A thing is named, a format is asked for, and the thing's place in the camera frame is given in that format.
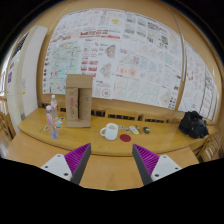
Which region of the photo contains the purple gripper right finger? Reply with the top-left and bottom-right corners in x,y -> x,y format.
132,144 -> 181,185

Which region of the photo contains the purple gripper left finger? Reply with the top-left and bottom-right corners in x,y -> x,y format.
42,143 -> 91,185

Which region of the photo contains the clear plastic water bottle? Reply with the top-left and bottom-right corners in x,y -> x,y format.
46,105 -> 59,139

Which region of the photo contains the small dark oval object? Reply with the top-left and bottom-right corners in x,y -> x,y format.
143,127 -> 150,134

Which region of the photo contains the red round coaster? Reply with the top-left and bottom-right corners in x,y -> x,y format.
120,134 -> 131,142

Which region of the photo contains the white remote control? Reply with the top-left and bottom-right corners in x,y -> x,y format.
129,126 -> 139,134

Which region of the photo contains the white ceramic mug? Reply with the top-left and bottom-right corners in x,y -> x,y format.
100,123 -> 118,141

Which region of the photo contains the black bag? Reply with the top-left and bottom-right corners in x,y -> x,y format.
179,111 -> 209,139

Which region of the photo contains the wooden chair right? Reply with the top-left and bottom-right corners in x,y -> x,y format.
197,131 -> 223,162

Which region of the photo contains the brown cardboard box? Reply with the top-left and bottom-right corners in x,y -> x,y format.
65,74 -> 93,128

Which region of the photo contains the white door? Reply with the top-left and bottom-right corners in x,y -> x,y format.
6,25 -> 48,133

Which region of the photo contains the right wall poster panel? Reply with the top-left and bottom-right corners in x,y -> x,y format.
178,43 -> 219,120

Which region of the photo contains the large wall poster display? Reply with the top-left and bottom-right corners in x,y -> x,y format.
43,9 -> 182,110

